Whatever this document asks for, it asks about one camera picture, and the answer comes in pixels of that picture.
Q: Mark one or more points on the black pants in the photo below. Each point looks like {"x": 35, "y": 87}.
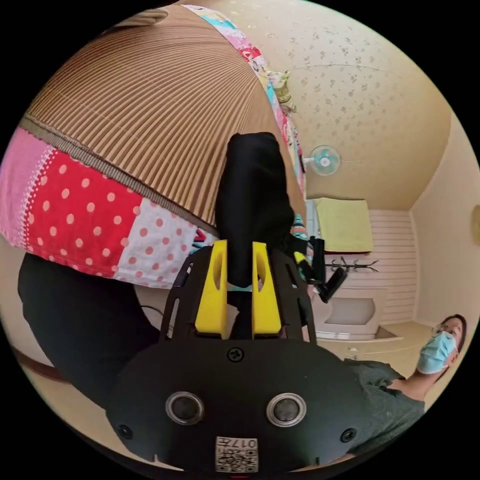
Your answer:
{"x": 255, "y": 195}

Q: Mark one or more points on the bed with mat and quilt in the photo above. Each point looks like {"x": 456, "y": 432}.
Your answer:
{"x": 131, "y": 112}

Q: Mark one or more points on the person's body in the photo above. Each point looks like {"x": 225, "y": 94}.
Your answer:
{"x": 390, "y": 405}

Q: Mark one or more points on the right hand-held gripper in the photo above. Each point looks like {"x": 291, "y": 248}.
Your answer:
{"x": 318, "y": 258}

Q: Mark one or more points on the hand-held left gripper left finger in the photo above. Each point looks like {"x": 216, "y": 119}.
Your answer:
{"x": 210, "y": 296}

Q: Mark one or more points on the teal wall fan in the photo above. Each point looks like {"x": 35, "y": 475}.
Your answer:
{"x": 324, "y": 160}

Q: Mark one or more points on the dark coat hook rack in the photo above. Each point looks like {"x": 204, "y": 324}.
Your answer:
{"x": 352, "y": 264}

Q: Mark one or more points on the white cupboard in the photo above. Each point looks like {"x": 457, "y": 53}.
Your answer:
{"x": 352, "y": 311}

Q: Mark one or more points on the yellow-green hanging cloth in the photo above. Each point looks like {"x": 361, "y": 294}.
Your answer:
{"x": 343, "y": 225}

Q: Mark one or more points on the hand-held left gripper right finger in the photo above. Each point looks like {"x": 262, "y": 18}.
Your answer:
{"x": 265, "y": 300}

